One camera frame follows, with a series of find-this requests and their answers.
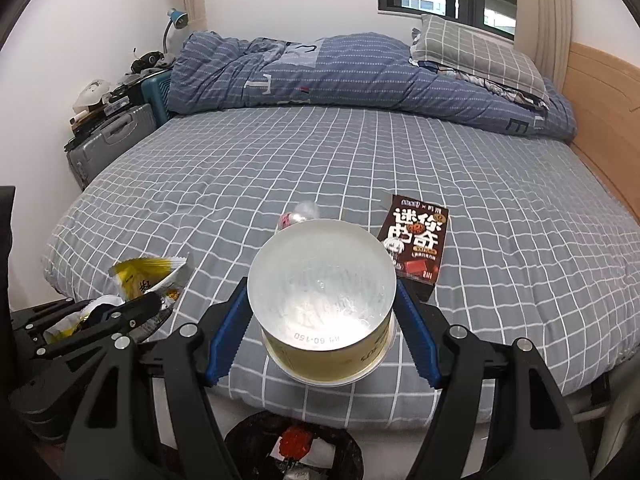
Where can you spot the black trash bin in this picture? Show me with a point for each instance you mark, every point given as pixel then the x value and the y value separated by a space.
pixel 245 440

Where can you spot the metal furniture frame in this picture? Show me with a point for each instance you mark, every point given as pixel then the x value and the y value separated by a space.
pixel 620 435

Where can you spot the paper noodle tub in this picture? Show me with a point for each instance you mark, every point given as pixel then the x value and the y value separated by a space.
pixel 320 280

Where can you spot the brown cookie box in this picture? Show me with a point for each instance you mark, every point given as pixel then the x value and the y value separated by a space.
pixel 415 240

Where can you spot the teal suitcase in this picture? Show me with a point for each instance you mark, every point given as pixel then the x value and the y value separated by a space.
pixel 155 100

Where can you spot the white tissue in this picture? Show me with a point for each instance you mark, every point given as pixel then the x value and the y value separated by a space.
pixel 325 447

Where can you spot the crumpled white plastic wrapper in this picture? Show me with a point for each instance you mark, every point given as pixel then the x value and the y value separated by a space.
pixel 302 212

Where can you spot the blue desk lamp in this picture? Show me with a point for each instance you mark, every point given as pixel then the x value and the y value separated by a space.
pixel 177 19

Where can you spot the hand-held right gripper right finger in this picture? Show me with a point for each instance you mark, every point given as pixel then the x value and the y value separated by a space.
pixel 420 335

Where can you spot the grey checked bed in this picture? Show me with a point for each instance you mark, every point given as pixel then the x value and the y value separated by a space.
pixel 250 170

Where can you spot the red plastic bag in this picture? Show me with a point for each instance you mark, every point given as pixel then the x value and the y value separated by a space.
pixel 295 442

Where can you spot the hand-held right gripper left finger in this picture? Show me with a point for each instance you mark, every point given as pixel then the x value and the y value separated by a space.
pixel 227 340

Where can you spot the grey suitcase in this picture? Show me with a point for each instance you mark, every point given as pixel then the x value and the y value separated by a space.
pixel 110 145

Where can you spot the grey checked pillow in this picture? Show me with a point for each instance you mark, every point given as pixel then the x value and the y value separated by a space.
pixel 475 55

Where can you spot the yellow snack packet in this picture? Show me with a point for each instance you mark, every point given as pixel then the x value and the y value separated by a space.
pixel 140 275

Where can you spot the blue striped quilt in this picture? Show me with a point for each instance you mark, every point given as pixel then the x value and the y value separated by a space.
pixel 350 75

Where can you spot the dark clutter pile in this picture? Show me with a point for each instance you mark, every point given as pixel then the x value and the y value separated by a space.
pixel 145 60

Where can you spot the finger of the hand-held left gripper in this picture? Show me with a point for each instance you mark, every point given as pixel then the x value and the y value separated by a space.
pixel 130 312
pixel 35 320

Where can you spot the wooden headboard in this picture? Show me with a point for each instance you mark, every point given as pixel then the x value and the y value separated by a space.
pixel 605 100

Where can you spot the white face mask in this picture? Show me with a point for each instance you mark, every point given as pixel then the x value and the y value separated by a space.
pixel 92 92

